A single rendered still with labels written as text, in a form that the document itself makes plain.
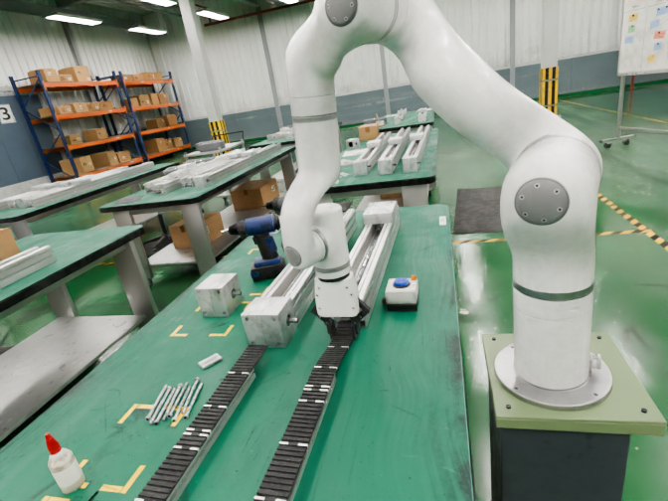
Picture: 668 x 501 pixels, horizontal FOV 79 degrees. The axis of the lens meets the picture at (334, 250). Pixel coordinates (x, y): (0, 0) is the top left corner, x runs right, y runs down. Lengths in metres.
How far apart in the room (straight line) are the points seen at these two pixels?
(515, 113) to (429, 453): 0.55
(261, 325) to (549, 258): 0.66
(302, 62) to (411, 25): 0.19
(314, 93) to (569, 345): 0.61
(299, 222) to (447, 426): 0.46
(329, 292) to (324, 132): 0.36
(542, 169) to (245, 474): 0.65
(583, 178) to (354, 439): 0.54
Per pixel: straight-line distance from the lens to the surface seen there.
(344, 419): 0.82
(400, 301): 1.10
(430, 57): 0.69
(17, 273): 2.34
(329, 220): 0.87
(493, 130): 0.70
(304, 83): 0.81
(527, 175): 0.60
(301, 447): 0.75
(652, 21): 6.76
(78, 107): 14.09
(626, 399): 0.86
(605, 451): 0.88
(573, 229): 0.62
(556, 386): 0.82
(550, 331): 0.76
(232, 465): 0.81
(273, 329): 1.03
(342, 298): 0.95
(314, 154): 0.82
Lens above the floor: 1.34
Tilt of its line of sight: 21 degrees down
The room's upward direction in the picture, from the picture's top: 10 degrees counter-clockwise
